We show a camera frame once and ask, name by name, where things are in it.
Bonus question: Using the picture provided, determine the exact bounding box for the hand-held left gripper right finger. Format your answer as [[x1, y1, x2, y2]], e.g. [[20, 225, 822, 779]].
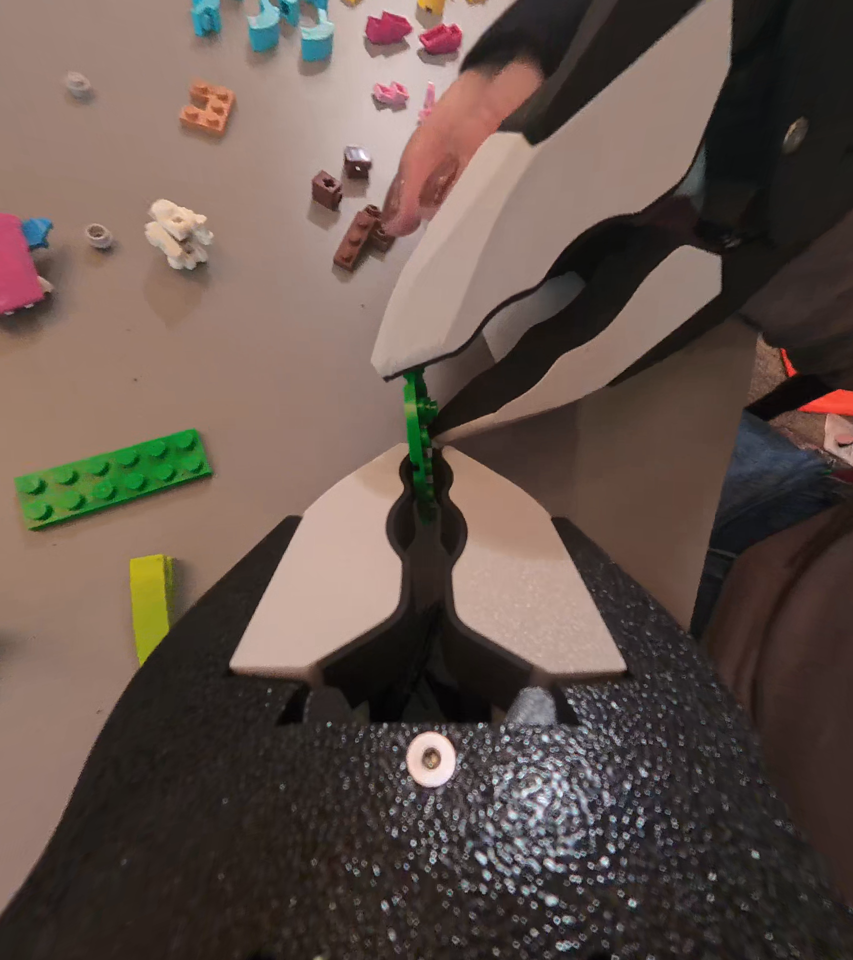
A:
[[437, 444, 630, 685]]

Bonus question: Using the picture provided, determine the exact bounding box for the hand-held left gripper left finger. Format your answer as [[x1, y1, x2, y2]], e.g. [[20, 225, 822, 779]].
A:
[[228, 442, 411, 687]]

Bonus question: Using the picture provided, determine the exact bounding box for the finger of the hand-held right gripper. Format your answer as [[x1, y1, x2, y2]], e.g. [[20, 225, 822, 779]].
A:
[[370, 0, 735, 380], [430, 241, 728, 442]]

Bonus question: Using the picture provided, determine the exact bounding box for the dark green lego plate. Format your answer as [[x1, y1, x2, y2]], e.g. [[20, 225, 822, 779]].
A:
[[401, 366, 443, 526]]

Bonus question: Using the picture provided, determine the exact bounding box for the person's right forearm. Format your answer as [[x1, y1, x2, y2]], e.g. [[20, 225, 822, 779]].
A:
[[740, 161, 853, 397]]

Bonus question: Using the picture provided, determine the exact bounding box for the brown lego plate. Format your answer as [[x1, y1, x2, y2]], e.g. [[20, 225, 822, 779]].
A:
[[332, 204, 398, 271]]

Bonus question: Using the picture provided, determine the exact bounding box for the lime lego slope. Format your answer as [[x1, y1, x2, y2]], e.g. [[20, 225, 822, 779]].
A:
[[128, 553, 176, 667]]

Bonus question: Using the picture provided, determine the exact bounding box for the long bright green lego plate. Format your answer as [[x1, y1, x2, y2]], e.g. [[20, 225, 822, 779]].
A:
[[14, 429, 214, 532]]

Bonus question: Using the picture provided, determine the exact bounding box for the white lego piece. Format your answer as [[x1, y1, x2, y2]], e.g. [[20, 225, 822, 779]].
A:
[[143, 198, 215, 271]]

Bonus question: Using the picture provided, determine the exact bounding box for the orange lego plate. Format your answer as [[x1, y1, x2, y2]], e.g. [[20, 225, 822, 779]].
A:
[[179, 79, 236, 138]]

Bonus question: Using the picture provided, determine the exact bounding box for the person's right hand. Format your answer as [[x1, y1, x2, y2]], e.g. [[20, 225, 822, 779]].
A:
[[380, 62, 545, 237]]

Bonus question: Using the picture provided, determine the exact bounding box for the person's leg in jeans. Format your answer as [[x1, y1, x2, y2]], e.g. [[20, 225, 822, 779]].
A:
[[689, 408, 853, 639]]

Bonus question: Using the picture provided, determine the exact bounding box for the orange object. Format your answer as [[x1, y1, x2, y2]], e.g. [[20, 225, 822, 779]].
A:
[[779, 348, 853, 418]]

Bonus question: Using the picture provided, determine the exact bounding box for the small white and red object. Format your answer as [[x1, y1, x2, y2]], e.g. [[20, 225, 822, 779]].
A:
[[822, 414, 853, 485]]

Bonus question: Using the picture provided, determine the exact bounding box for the person's brown clothing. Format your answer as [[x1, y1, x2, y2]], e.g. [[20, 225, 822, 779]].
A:
[[700, 483, 853, 939]]

